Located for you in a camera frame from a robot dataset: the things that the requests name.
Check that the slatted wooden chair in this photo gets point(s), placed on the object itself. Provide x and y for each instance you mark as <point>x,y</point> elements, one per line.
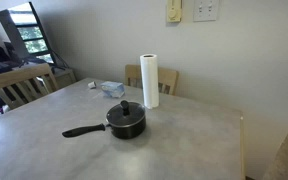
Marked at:
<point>20,75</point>

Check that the beige wall thermostat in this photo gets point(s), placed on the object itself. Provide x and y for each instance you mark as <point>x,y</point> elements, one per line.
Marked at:
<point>173,11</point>

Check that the small white cup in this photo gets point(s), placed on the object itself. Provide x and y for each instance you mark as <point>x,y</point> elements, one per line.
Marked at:
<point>91,85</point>

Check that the light wooden cabinet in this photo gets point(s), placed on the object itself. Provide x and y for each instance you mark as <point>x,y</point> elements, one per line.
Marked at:
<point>65,77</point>

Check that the glass lid with black knob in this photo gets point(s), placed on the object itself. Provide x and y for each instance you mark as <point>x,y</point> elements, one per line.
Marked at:
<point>134,111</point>

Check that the wooden chair with cutout back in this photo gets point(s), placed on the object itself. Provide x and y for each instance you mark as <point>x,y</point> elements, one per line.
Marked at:
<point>169,76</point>

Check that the white light switch plate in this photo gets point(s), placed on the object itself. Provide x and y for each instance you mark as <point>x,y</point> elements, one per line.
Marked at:
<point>205,10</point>

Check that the white paper towel roll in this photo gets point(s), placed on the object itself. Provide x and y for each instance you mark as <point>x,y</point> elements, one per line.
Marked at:
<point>149,80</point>

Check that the grey leaning board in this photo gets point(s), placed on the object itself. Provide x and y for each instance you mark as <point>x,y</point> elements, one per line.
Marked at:
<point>12,30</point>

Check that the black framed window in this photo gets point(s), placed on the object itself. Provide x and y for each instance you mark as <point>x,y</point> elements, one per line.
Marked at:
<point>32,33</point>

